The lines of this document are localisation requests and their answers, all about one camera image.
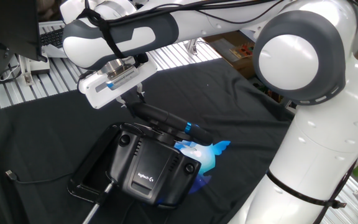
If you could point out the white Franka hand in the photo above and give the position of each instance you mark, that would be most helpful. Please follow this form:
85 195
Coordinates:
95 93

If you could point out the black steering wheel blue stripe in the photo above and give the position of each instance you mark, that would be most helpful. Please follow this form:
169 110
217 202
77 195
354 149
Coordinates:
154 113

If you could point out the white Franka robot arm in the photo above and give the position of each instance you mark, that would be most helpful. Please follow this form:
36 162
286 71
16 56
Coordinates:
312 161

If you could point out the black Logitech wheel base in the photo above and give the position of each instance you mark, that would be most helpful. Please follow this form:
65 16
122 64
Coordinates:
148 158

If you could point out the black cloth with blue print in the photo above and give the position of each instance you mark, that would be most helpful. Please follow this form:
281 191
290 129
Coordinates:
51 130

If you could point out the white paper sheets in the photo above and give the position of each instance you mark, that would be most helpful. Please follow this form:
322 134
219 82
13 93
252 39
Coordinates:
53 53

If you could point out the black computer keyboard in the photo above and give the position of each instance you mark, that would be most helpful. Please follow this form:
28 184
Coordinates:
51 38

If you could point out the brown cardboard box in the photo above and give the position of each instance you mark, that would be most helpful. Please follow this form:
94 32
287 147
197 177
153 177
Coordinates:
225 48

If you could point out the silver clamp screw rod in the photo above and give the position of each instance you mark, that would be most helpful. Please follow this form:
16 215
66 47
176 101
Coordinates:
96 207

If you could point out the wooden toy with coloured blocks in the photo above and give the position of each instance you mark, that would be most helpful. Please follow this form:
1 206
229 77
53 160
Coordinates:
244 51

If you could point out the black computer monitor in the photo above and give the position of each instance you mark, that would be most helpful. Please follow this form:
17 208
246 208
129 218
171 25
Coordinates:
8 25

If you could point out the silver wrist mount plate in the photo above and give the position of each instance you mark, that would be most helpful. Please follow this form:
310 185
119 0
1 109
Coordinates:
123 77

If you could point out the aluminium corner bracket foot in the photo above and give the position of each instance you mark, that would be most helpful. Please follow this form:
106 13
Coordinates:
193 46

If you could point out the black C-clamp frame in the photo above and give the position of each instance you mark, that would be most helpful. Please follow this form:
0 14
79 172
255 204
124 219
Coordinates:
76 189

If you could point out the small aluminium bracket post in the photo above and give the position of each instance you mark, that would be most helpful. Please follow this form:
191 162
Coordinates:
26 77

